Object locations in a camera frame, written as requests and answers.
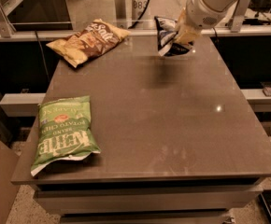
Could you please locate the blue chip bag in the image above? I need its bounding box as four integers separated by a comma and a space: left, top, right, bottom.
154, 16, 193, 57

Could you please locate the grey table drawer unit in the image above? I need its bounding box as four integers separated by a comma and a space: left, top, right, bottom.
34, 183, 262, 224

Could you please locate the centre metal bracket post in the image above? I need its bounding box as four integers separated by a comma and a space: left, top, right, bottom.
114, 0, 127, 28

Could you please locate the black cable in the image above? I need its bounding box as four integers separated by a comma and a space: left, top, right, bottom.
127, 0, 151, 30

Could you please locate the green kettle chip bag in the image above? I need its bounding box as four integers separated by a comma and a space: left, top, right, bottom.
31, 96, 101, 176

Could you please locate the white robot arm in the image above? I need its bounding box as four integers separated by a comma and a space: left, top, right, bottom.
175, 0, 238, 44

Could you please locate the brown chip bag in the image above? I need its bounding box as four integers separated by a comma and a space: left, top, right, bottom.
47, 19, 129, 68

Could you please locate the right metal bracket post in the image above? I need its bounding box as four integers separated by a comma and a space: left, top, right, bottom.
227, 0, 250, 33

